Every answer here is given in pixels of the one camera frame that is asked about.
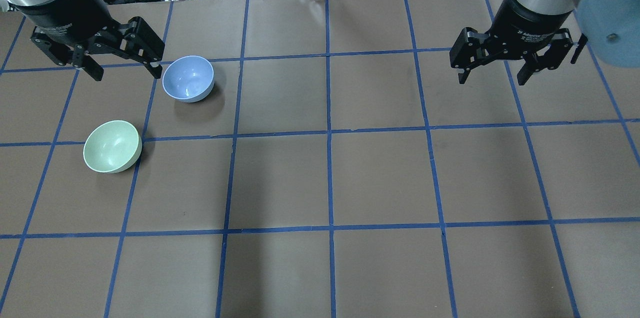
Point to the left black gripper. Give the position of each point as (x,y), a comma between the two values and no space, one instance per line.
(64,11)

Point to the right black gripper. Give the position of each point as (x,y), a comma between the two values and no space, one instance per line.
(526,21)

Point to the green bowl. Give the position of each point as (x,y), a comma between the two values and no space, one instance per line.
(112,147)

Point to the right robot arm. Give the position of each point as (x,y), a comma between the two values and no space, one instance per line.
(609,26)

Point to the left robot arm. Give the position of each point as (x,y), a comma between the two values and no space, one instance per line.
(70,32)

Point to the blue bowl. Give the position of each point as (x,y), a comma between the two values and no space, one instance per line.
(189,79)

